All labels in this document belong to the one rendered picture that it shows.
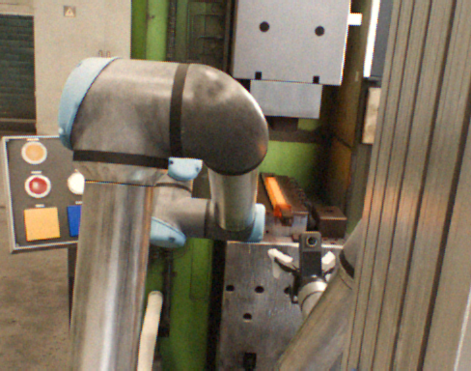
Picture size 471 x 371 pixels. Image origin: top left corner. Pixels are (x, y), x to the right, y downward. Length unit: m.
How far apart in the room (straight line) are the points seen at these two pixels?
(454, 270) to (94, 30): 6.65
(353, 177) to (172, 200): 0.87
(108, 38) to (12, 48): 1.42
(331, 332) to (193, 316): 1.08
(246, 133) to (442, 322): 0.48
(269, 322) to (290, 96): 0.67
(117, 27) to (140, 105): 6.14
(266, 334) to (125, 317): 1.06
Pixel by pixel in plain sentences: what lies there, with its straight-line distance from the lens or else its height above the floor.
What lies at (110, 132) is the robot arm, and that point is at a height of 1.37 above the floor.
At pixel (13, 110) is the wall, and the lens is 7.72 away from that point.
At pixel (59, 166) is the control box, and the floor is 1.13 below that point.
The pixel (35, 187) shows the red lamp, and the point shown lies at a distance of 1.41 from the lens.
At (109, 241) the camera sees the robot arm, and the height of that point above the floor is 1.24.
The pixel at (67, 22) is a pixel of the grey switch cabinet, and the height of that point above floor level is 1.44.
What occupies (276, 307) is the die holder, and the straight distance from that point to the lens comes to 1.66.
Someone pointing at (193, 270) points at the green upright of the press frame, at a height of 0.73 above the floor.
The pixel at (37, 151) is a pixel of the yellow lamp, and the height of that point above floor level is 1.17.
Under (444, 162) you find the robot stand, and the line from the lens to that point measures 0.22.
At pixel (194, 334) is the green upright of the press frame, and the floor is 0.49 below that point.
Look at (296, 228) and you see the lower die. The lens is 1.62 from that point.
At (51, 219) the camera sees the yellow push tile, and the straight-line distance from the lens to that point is 1.39.
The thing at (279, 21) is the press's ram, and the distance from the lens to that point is 1.51.
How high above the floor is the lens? 1.49
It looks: 16 degrees down
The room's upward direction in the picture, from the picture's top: 4 degrees clockwise
